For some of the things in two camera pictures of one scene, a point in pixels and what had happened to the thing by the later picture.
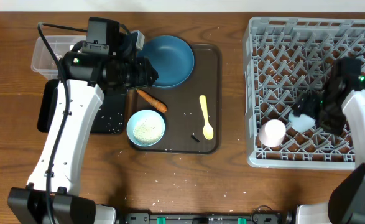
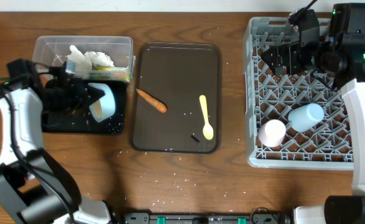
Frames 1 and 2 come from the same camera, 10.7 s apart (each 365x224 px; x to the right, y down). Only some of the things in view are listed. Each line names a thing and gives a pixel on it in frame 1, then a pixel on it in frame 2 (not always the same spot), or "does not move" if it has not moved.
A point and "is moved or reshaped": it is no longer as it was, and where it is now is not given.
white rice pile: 146,132 is moved or reshaped
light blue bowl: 145,127 -> 104,108
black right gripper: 306,104 -> 279,51
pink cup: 272,133 does not move
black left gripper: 145,71 -> 78,88
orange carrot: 159,106 does not move
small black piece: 195,138 does not move
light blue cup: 303,123 does not move
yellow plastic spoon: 207,130 does not move
